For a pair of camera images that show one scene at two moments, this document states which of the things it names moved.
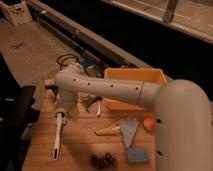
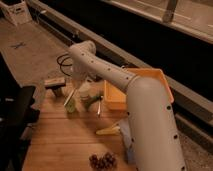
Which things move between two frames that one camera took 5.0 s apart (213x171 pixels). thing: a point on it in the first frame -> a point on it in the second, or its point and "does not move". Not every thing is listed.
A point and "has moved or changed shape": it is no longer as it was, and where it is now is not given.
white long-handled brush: x=59 y=117 has moved or changed shape
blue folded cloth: x=129 y=127 does not move
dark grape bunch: x=105 y=163 does not move
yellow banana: x=109 y=131 does not move
